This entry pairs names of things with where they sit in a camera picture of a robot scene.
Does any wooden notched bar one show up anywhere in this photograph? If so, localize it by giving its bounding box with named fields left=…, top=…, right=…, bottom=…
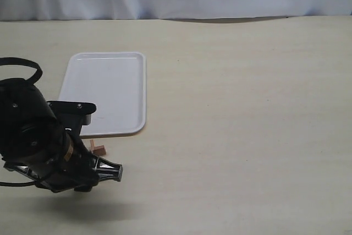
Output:
left=92, top=145, right=106, bottom=156

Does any white rectangular plastic tray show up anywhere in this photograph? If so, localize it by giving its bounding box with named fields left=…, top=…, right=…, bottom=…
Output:
left=58, top=52, right=146, bottom=138

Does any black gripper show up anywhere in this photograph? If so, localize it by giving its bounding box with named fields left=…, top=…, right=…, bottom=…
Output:
left=4, top=131, right=123, bottom=193

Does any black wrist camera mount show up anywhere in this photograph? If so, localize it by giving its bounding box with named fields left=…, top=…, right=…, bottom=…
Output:
left=47, top=101, right=97, bottom=136

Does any black cable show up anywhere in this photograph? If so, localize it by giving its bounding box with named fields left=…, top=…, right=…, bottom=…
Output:
left=0, top=178, right=39, bottom=187

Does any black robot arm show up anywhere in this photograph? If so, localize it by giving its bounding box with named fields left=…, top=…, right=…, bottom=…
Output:
left=1, top=79, right=123, bottom=193

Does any black strap loop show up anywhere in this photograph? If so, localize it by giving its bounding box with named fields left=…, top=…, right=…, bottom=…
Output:
left=0, top=57, right=43, bottom=84

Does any wooden notched bar four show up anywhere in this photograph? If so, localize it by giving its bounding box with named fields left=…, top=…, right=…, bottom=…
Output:
left=90, top=139, right=95, bottom=151

